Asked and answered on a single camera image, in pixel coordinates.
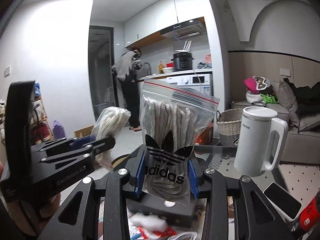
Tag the red box on floor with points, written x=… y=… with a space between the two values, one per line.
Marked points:
x=206 y=137

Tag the striped grey cushion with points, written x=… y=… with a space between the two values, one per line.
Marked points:
x=288 y=100

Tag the purple rolled mat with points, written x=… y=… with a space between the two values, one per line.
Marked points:
x=58 y=130

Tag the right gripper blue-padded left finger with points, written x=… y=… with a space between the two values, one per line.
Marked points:
x=77 y=217

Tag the pile of colourful clothes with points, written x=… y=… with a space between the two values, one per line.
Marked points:
x=259 y=91

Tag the person in grey top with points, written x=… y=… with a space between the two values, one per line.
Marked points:
x=125 y=70

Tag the clear bag of white socks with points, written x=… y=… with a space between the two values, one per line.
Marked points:
x=110 y=123

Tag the wooden shoe rack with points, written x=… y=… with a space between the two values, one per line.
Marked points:
x=40 y=132

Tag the white front-load washing machine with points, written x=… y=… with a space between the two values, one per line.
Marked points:
x=199 y=82

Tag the grey sofa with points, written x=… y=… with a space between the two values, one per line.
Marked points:
x=301 y=147

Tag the black storage box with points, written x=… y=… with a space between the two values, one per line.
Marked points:
x=175 y=214

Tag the woven laundry basket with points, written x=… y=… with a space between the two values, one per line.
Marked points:
x=229 y=125

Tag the smartphone in white case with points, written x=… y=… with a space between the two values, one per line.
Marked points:
x=283 y=201

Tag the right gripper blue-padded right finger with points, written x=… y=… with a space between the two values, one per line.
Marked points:
x=254 y=215

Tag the black rice cooker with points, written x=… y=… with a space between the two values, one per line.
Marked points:
x=182 y=61

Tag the open cardboard box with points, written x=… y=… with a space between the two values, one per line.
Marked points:
x=83 y=132

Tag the adidas zip bag with socks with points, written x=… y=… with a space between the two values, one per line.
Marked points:
x=172 y=118

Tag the white foam piece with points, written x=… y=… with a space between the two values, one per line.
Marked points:
x=150 y=222

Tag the white electric kettle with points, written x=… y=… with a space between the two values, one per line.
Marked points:
x=261 y=143

